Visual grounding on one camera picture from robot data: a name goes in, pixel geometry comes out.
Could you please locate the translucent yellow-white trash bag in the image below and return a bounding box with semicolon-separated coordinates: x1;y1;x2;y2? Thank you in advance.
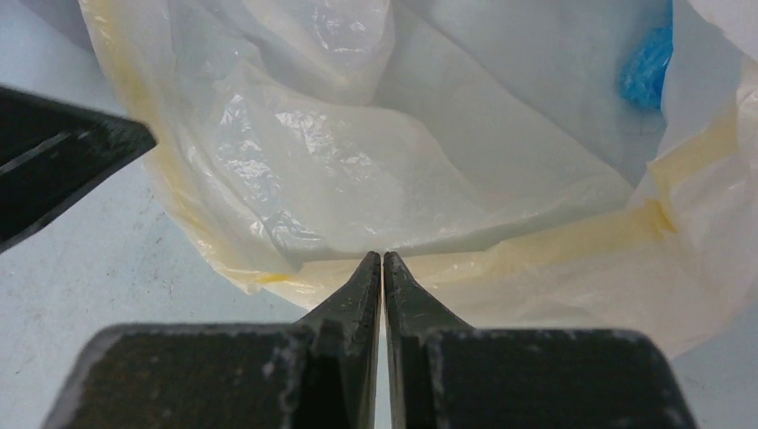
80;1;757;356

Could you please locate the blue plastic trash bag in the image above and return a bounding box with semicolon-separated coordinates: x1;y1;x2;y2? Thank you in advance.
618;1;674;111

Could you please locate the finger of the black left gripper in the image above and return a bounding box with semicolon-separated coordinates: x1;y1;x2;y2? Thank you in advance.
1;87;156;251

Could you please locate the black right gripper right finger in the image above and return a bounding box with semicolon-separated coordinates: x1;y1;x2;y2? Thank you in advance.
383;252;696;428

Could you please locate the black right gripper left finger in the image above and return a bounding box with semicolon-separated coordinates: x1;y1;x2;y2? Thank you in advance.
44;252;382;428

